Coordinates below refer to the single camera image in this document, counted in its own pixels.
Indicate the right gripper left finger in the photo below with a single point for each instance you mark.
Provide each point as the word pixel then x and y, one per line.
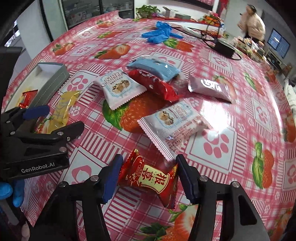
pixel 58 219

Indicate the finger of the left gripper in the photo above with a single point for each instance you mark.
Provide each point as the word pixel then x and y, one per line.
pixel 62 135
pixel 22 119

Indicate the yellow snack bar packet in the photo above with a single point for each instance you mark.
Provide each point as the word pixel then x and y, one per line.
pixel 26 98

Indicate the white nougat packet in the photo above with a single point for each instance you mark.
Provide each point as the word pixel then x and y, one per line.
pixel 119 88
pixel 169 127

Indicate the red gold candy packet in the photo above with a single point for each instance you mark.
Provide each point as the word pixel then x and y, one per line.
pixel 136 173

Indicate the pink snack packet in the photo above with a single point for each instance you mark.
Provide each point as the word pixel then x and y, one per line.
pixel 209 88

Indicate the red snack packet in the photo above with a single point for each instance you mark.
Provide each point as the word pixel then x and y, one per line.
pixel 155 85

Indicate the blue snack packet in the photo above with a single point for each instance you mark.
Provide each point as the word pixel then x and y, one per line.
pixel 162 70

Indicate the blue gloved left hand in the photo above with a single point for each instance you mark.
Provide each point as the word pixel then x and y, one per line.
pixel 14 190

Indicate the grey white tray box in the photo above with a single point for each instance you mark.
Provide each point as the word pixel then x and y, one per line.
pixel 46 78

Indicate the pink strawberry tablecloth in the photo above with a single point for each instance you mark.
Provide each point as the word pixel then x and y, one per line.
pixel 233 121

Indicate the glass display cabinet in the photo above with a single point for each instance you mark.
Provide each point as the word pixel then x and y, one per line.
pixel 59 16

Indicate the black power adapter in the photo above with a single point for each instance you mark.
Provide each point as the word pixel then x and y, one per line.
pixel 224 48

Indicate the blue rubber gloves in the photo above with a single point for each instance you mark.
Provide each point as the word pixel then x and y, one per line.
pixel 162 33

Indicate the green potted plant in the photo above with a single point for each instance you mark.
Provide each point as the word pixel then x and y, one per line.
pixel 147 11

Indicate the cluttered coffee table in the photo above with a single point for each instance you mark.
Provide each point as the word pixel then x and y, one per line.
pixel 247 47

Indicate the red white tv console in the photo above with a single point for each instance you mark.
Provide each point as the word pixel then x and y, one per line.
pixel 210 18

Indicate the person in beige sweater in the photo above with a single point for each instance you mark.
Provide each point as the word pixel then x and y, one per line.
pixel 252 25

